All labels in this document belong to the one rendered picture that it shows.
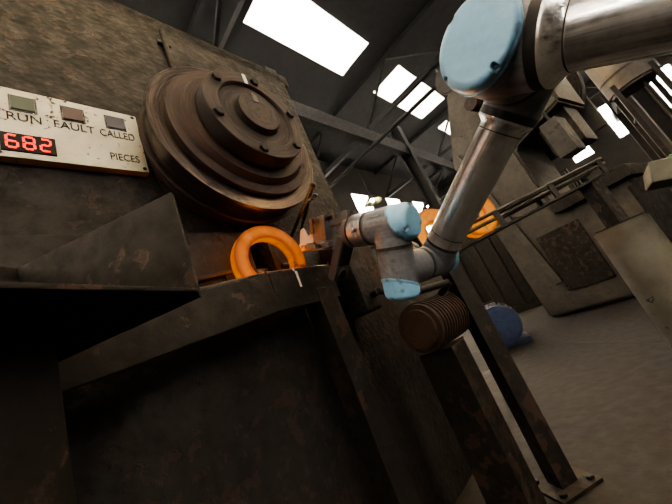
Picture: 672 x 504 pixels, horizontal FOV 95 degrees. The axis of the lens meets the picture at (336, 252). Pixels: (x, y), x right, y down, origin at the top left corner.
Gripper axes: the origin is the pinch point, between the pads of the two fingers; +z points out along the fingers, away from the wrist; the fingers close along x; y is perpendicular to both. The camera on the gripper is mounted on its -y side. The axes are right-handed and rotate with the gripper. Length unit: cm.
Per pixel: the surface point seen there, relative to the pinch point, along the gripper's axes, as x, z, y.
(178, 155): 28.4, 3.0, 23.3
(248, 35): -343, 520, 534
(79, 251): 49, -23, 1
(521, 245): -265, 13, -13
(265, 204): 10.1, -0.4, 12.3
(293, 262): 6.2, -3.7, -3.1
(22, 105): 52, 21, 36
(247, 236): 16.6, -1.1, 4.4
